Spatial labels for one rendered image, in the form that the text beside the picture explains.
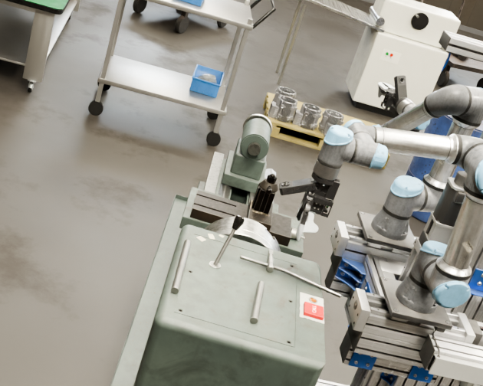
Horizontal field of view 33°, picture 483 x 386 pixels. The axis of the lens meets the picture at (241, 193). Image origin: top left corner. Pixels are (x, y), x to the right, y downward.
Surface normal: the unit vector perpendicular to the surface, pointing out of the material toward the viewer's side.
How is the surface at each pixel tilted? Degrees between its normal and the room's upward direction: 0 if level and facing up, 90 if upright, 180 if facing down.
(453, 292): 98
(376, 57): 90
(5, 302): 0
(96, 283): 0
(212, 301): 0
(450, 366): 90
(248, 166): 90
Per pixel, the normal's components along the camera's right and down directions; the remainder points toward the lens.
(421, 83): 0.01, 0.45
